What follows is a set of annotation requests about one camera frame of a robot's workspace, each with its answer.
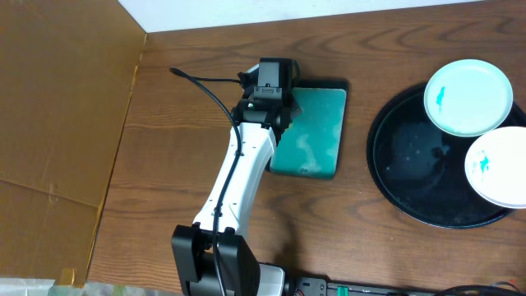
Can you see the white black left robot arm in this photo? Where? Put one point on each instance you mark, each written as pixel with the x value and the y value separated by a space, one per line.
pixel 212 255

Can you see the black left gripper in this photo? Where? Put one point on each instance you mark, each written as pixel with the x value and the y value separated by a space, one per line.
pixel 294 109

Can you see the brown cardboard panel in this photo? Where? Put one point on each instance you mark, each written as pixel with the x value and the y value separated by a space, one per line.
pixel 67 72

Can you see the mint green plate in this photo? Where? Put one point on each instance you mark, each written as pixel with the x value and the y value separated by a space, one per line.
pixel 468 97

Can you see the white pink plate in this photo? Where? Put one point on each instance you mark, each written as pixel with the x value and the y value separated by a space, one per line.
pixel 495 167

